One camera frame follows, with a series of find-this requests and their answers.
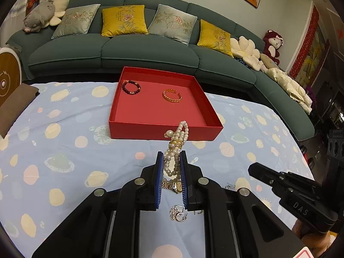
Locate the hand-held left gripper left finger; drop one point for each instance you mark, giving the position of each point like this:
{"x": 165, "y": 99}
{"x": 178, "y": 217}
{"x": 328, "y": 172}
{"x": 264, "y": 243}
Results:
{"x": 160, "y": 178}

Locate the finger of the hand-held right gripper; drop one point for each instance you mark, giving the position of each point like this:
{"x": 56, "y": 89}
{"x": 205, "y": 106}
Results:
{"x": 266, "y": 174}

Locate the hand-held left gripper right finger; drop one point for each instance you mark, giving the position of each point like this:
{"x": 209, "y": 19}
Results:
{"x": 183, "y": 178}

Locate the gold wrist watch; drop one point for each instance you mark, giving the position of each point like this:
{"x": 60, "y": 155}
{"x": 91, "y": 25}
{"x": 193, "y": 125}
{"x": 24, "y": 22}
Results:
{"x": 172, "y": 186}

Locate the red cardboard box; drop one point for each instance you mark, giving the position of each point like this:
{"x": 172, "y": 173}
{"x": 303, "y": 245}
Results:
{"x": 153, "y": 110}

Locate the person's right hand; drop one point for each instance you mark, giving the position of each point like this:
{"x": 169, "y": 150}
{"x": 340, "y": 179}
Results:
{"x": 313, "y": 240}

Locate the silver hook earring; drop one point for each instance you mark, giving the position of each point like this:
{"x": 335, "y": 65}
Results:
{"x": 230, "y": 186}

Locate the cream quilt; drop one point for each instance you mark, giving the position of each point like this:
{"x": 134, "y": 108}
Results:
{"x": 290, "y": 88}

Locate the dark cabinet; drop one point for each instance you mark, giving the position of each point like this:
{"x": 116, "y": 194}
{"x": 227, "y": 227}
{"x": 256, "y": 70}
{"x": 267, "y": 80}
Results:
{"x": 330, "y": 107}

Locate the blue printed tablecloth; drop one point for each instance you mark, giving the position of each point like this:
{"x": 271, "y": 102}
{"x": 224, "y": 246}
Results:
{"x": 67, "y": 145}

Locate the small beige cushion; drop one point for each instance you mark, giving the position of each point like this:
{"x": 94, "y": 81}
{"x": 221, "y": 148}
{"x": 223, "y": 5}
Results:
{"x": 268, "y": 61}

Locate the dark blue patterned cushion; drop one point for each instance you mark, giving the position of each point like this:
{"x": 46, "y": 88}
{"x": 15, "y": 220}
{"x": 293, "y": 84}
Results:
{"x": 242, "y": 61}

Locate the dark green sofa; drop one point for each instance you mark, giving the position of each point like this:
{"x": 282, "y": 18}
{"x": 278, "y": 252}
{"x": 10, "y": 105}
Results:
{"x": 150, "y": 53}

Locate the white flower cushion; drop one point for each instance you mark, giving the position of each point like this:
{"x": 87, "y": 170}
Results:
{"x": 246, "y": 49}

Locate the red plush monkey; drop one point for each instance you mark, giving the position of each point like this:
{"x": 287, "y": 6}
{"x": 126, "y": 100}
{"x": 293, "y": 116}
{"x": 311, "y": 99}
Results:
{"x": 272, "y": 45}

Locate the yellow embroidered pillow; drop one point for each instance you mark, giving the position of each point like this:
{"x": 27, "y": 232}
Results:
{"x": 123, "y": 21}
{"x": 215, "y": 37}

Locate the pale blue embroidered pillow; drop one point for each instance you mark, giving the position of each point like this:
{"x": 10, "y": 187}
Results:
{"x": 76, "y": 21}
{"x": 172, "y": 24}

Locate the brown board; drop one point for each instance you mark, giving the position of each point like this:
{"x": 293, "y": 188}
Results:
{"x": 14, "y": 107}

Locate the round wooden white-rimmed panel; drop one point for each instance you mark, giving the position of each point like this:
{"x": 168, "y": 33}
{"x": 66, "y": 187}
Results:
{"x": 9, "y": 78}

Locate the grey plush pig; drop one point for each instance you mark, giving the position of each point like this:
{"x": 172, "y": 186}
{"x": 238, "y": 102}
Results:
{"x": 39, "y": 14}

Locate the silver tinsel garland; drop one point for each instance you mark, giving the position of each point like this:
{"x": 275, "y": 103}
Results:
{"x": 18, "y": 8}

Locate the red bordered wall painting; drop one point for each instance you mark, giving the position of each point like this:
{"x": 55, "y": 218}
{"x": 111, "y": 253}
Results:
{"x": 309, "y": 53}

